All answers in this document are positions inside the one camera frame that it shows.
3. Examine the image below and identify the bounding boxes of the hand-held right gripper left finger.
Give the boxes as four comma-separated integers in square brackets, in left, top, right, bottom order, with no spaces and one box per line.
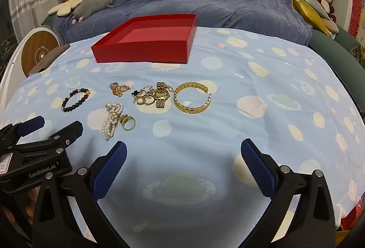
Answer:
[31,141,128,248]

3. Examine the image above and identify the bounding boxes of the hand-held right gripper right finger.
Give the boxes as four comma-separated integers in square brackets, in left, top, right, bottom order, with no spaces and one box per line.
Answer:
[240,139,337,248]

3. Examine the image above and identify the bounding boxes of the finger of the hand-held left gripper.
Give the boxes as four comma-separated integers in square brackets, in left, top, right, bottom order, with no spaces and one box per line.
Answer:
[11,120,84,164]
[0,115,45,149]

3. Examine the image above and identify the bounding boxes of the black bead bracelet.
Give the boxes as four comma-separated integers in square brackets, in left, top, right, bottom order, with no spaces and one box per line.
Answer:
[61,88,91,112]

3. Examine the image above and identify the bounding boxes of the white pearl bracelet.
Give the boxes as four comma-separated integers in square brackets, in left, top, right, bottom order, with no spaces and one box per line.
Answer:
[102,102,124,140]

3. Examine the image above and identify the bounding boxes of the gold ring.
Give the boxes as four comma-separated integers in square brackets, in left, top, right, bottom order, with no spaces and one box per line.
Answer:
[120,114,137,131]

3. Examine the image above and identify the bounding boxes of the gold pendant necklace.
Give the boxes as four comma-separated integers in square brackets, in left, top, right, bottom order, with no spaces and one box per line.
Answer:
[108,82,129,97]

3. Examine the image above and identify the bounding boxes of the gold clover chain bracelet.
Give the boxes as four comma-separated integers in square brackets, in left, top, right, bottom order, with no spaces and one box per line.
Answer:
[131,85,156,97]

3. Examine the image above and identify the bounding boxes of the gold wristwatch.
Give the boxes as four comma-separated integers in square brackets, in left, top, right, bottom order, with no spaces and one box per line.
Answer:
[154,82,171,109]

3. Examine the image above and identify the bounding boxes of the gold cuff bangle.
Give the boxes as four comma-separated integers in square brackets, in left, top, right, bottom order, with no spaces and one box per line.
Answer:
[173,82,212,114]

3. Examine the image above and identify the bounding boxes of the red cardboard box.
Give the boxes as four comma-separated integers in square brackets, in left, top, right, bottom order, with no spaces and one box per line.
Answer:
[91,13,198,64]

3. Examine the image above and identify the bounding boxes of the blue printed tablecloth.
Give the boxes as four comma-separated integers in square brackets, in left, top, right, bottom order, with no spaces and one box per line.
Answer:
[0,26,365,248]

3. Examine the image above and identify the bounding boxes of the white device with wooden disc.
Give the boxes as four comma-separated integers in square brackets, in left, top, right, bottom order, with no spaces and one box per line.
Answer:
[0,26,62,100]

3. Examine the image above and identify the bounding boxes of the flower-shaped cushion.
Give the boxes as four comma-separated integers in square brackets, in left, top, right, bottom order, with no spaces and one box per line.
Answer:
[47,0,94,17]

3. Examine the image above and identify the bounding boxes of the grey plush toy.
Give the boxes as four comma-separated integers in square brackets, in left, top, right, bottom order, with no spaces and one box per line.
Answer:
[73,0,114,23]

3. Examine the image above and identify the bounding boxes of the green sofa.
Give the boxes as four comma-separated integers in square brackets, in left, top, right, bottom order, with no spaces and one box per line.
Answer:
[278,0,360,55]

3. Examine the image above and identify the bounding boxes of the cream cushion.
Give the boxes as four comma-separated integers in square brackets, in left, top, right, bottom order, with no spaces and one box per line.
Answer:
[322,19,340,35]

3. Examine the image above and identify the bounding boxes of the yellow pillow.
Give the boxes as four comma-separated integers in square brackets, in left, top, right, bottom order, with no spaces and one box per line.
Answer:
[290,0,331,35]

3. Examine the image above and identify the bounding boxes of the red wall decoration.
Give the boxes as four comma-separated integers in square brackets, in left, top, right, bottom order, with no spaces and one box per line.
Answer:
[348,0,365,38]

